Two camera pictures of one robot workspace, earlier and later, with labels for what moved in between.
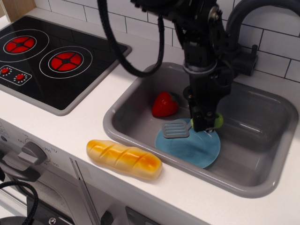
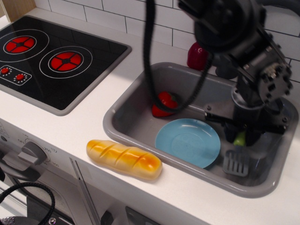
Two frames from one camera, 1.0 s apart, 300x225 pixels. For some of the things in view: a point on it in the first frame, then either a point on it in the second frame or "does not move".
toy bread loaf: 128,161 does not move
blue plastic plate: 199,150 does not move
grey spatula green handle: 174,129 -> 236,162
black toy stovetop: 50,67 does not move
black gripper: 204,92 -> 272,116
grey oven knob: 32,152 does not move
